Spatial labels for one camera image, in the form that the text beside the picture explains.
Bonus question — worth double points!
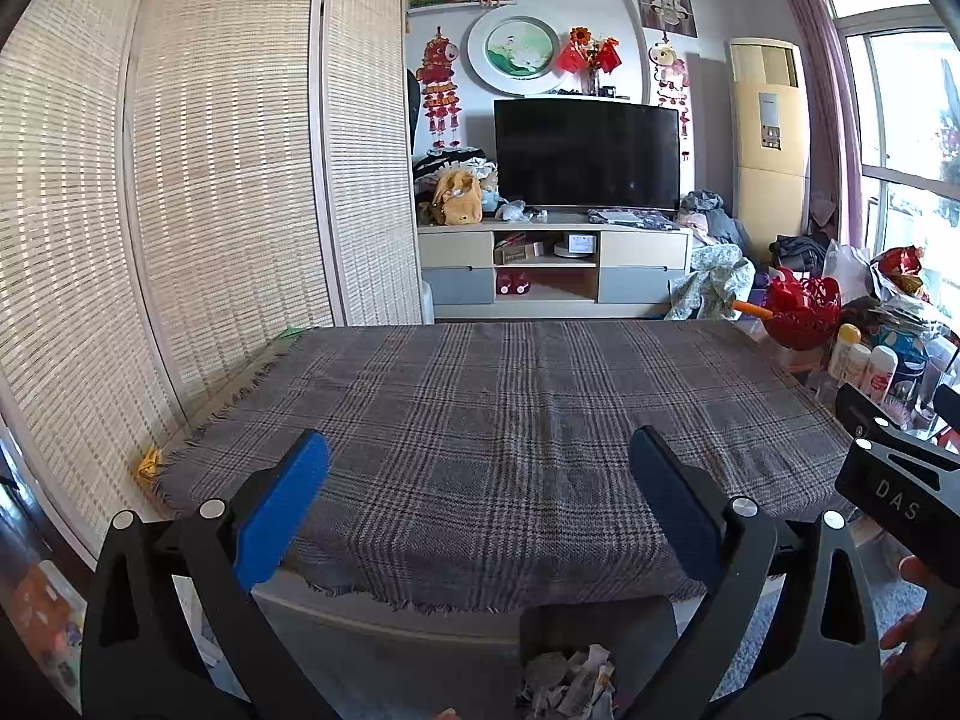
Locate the beige grey television cabinet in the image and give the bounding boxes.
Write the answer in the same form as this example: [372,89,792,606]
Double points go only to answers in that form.
[416,219,695,321]

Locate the round white wall picture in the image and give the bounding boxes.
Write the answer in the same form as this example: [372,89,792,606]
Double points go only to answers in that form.
[466,5,563,95]

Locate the white bottle red label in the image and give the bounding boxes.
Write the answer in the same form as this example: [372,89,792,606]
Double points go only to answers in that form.
[862,346,899,403]

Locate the beige standing air conditioner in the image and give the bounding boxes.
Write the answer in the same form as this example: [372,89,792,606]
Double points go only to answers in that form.
[728,37,813,246]

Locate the red snack bag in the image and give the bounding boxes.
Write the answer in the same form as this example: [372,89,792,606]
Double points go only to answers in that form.
[869,246,929,298]

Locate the grey clothes pile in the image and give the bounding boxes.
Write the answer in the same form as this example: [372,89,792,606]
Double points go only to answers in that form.
[677,190,745,250]

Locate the red hanging fish ornament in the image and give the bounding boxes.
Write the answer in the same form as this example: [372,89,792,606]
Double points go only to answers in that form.
[417,25,464,152]

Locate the bamboo folding screen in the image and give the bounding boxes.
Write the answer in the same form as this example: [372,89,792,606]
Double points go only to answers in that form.
[0,0,425,563]

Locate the hanging cow ornament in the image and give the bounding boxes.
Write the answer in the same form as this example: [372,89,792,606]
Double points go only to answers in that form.
[647,40,692,166]

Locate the pink curtain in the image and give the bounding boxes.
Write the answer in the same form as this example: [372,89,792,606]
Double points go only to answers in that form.
[771,0,865,257]

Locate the black trash bin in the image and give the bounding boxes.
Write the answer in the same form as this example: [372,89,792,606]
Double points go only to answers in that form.
[517,600,680,720]

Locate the red plastic basket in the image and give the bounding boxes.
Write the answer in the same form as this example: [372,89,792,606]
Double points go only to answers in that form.
[763,268,844,353]

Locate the printed white paper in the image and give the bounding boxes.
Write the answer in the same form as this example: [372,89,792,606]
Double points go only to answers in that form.
[524,643,617,720]

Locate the large white shopping bag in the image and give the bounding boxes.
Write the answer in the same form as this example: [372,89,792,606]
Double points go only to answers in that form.
[820,239,875,306]

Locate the grey plaid blanket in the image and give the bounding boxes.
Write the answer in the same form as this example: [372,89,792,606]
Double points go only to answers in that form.
[154,319,863,613]

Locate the dark grey bag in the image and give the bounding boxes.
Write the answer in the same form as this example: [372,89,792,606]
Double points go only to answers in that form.
[772,234,827,275]

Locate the window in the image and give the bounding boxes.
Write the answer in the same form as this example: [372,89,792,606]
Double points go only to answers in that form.
[823,0,960,302]

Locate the brown cardboard box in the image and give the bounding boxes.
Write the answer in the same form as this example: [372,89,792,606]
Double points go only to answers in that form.
[494,235,553,266]

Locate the green floral cloth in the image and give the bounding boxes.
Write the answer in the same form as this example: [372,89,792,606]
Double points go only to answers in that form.
[666,243,756,321]

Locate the red flower decoration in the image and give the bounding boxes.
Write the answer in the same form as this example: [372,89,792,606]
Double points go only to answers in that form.
[558,25,624,95]

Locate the yellow backpack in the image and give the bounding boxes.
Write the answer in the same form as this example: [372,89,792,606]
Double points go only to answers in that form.
[430,168,485,228]

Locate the black flat television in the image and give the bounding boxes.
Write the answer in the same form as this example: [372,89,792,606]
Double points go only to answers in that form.
[492,97,683,212]

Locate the person's right hand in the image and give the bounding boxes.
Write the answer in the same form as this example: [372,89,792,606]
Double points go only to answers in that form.
[880,553,960,692]

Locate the blue package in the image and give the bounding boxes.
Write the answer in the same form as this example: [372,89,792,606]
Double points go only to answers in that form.
[877,325,932,392]

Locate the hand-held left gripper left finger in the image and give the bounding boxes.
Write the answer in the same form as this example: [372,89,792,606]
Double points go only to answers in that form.
[81,429,332,720]

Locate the yellow capped white bottle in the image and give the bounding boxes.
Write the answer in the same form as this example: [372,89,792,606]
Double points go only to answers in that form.
[828,323,864,384]

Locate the dark patterned cloth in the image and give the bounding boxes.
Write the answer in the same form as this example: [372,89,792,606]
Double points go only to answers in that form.
[586,208,680,230]

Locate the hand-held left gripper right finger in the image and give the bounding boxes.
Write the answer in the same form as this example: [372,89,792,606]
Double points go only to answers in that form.
[622,425,883,720]

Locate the black white clothes pile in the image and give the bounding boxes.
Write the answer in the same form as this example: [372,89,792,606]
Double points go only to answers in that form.
[412,148,500,205]

